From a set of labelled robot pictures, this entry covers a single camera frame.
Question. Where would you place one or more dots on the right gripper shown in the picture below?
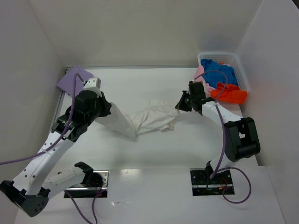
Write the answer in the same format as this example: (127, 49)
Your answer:
(189, 101)

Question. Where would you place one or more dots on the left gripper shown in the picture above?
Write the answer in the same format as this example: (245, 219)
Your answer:
(104, 106)

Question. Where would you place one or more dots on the white t shirt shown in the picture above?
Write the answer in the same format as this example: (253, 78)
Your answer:
(157, 116)

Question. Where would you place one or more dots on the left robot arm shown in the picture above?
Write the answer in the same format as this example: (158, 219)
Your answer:
(31, 190)

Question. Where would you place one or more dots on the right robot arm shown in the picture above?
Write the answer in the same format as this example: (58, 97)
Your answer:
(240, 138)

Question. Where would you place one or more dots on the pink t shirt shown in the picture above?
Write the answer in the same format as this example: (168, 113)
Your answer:
(197, 78)

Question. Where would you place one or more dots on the blue t shirt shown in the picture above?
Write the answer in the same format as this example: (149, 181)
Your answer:
(216, 73)

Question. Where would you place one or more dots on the folded purple t shirt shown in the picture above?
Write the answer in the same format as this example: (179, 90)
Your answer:
(66, 83)

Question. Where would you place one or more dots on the orange t shirt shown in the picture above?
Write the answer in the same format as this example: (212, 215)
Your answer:
(231, 94)

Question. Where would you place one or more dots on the white plastic basket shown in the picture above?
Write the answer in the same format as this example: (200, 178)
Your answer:
(231, 59)

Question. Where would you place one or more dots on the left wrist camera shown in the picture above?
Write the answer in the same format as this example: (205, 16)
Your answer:
(93, 82)

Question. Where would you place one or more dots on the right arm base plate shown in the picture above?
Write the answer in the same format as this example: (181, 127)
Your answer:
(203, 186)

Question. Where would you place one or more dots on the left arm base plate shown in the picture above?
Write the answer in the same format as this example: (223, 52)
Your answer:
(97, 186)

